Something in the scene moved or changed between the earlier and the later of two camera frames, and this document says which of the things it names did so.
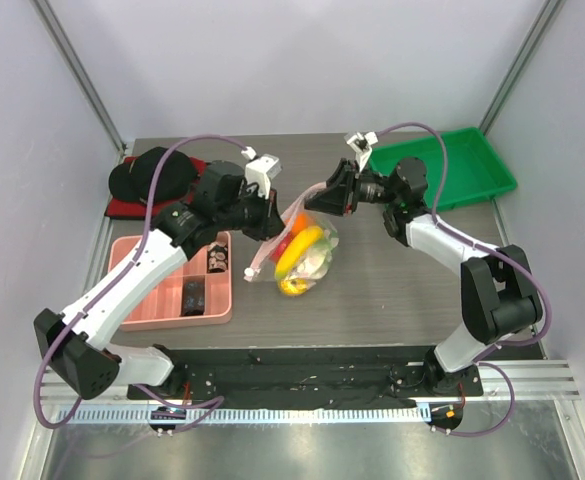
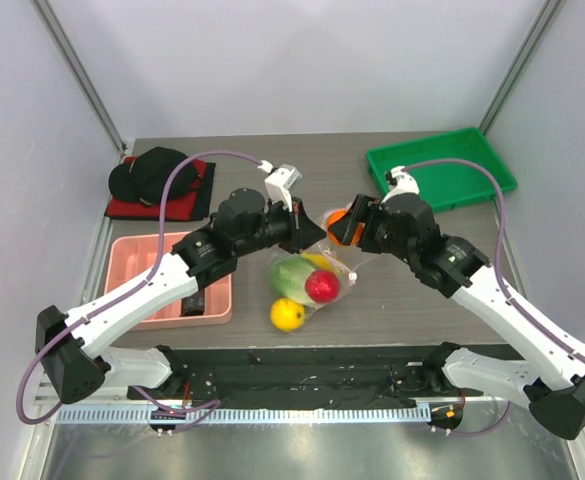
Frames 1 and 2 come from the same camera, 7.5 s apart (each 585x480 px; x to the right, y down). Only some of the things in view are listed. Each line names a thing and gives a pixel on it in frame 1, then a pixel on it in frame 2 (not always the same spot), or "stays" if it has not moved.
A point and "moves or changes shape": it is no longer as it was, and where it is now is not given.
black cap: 133,180 stays
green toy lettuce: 316,263 -> 289,275
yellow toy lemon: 293,286 -> 287,314
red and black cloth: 132,210 stays
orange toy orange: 301,222 moves or changes shape
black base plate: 304,374 stays
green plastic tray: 474,170 stays
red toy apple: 277,253 -> 322,286
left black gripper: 270,222 -> 303,231
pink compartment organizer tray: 198,294 stays
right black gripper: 348,185 -> 360,223
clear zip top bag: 299,254 moves or changes shape
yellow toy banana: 295,250 -> 319,261
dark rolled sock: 193,297 stays
